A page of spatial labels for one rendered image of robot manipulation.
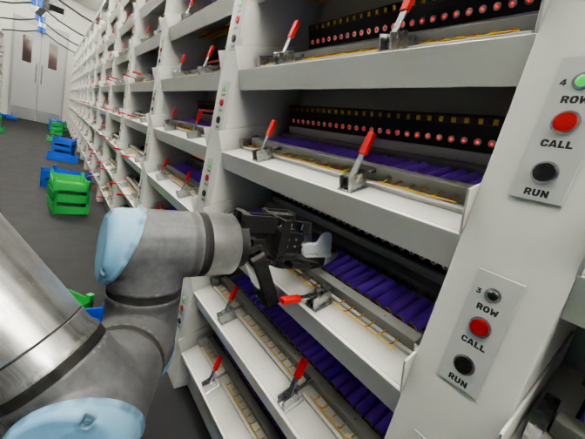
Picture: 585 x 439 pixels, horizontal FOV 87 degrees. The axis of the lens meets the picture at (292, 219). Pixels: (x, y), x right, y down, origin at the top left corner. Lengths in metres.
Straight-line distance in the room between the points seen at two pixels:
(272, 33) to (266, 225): 0.55
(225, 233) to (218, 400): 0.55
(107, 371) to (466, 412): 0.34
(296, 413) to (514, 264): 0.43
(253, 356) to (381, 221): 0.42
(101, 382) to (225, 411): 0.57
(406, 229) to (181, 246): 0.27
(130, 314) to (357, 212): 0.32
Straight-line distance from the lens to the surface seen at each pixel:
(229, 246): 0.42
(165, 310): 0.43
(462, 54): 0.42
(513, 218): 0.35
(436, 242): 0.38
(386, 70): 0.48
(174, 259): 0.40
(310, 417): 0.62
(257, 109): 0.85
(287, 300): 0.47
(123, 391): 0.33
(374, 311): 0.48
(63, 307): 0.32
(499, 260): 0.35
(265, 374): 0.67
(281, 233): 0.47
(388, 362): 0.45
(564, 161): 0.35
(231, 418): 0.86
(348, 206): 0.45
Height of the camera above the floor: 0.75
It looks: 12 degrees down
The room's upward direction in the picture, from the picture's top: 14 degrees clockwise
